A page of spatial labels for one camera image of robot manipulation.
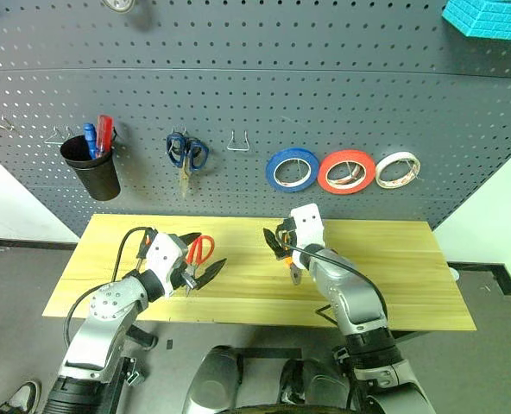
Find orange black pliers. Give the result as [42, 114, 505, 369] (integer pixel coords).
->
[280, 230, 305, 286]

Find black skirting strip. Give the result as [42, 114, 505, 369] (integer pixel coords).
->
[447, 261, 511, 297]
[0, 238, 80, 252]

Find grey white shoe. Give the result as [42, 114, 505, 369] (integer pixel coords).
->
[0, 379, 43, 414]

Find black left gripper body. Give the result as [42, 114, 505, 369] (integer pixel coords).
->
[175, 248, 201, 297]

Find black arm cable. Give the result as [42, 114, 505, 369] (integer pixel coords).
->
[281, 243, 390, 320]
[63, 226, 153, 350]

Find red handled scissors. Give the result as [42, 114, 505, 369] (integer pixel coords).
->
[184, 235, 216, 298]

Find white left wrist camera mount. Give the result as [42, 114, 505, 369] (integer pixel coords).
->
[145, 232, 188, 298]

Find blue handled screwdriver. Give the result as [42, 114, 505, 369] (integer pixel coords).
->
[82, 122, 99, 160]

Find teal foam block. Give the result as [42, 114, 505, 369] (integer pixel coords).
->
[441, 0, 511, 42]

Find dark grey pegboard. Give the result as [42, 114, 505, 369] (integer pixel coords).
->
[0, 0, 511, 237]

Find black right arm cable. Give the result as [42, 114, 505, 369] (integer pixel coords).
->
[281, 243, 390, 320]

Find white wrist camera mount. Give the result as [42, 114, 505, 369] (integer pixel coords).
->
[145, 232, 188, 298]
[289, 204, 326, 265]

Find red tape roll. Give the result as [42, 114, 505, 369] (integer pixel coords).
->
[317, 149, 376, 196]

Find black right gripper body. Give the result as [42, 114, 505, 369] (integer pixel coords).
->
[276, 217, 300, 259]

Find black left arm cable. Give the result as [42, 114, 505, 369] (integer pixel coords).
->
[63, 226, 153, 350]

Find black table frame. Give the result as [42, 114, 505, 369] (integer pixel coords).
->
[123, 323, 429, 389]

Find red handled screwdriver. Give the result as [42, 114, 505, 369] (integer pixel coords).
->
[95, 114, 116, 159]

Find dark rounded robot leg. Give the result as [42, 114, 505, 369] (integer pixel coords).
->
[279, 358, 356, 407]

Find black metal cup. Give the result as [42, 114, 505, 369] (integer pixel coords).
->
[60, 134, 123, 203]

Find blue tape roll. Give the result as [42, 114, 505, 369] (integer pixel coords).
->
[265, 147, 321, 194]

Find grey rounded robot leg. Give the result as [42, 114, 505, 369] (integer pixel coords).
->
[181, 344, 244, 414]

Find white tape roll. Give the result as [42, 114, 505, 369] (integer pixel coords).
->
[374, 150, 422, 190]

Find blue handled scissors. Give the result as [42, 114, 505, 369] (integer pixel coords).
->
[165, 131, 210, 199]

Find silver wire pliers holder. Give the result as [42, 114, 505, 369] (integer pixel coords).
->
[226, 129, 253, 153]

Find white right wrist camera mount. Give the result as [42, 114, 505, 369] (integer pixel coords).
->
[289, 204, 326, 265]

